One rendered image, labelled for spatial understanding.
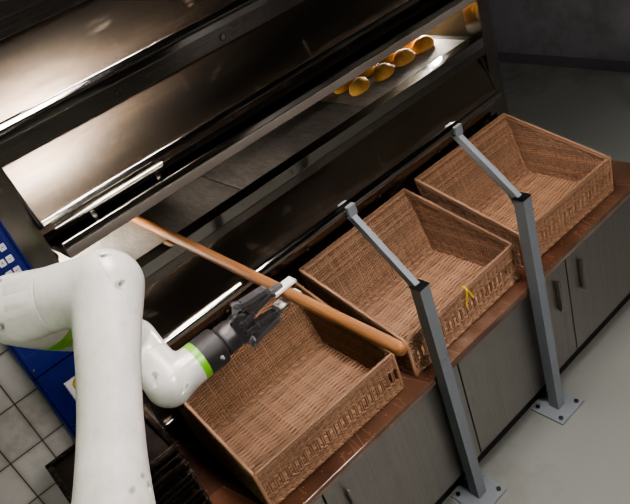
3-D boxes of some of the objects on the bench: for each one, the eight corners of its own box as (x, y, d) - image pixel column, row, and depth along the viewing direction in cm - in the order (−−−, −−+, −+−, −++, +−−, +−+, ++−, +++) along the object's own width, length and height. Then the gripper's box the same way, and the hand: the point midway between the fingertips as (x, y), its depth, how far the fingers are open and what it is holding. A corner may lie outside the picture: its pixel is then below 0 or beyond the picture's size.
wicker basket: (187, 434, 228) (152, 375, 213) (313, 332, 251) (288, 273, 236) (271, 514, 192) (235, 450, 177) (408, 387, 215) (387, 321, 200)
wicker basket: (425, 237, 278) (410, 178, 264) (512, 168, 301) (502, 110, 286) (526, 272, 242) (515, 206, 227) (617, 190, 265) (611, 125, 250)
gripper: (198, 312, 158) (275, 254, 168) (224, 362, 166) (296, 304, 176) (215, 323, 152) (294, 262, 162) (241, 374, 160) (315, 313, 170)
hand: (285, 292), depth 168 cm, fingers closed on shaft, 3 cm apart
